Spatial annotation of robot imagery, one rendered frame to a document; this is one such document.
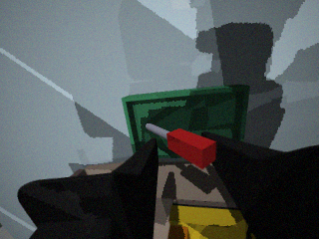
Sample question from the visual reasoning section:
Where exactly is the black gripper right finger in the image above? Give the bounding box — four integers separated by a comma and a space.
201, 131, 319, 239

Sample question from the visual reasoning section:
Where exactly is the red-headed metal pin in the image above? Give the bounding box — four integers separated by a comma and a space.
146, 123, 215, 169

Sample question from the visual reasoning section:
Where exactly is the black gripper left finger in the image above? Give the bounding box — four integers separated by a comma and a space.
18, 138, 159, 239

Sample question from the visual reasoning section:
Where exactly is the tan wooden ramp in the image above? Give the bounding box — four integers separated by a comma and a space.
70, 161, 237, 239

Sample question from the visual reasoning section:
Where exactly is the green tray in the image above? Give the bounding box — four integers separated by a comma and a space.
121, 85, 250, 158
132, 92, 236, 147

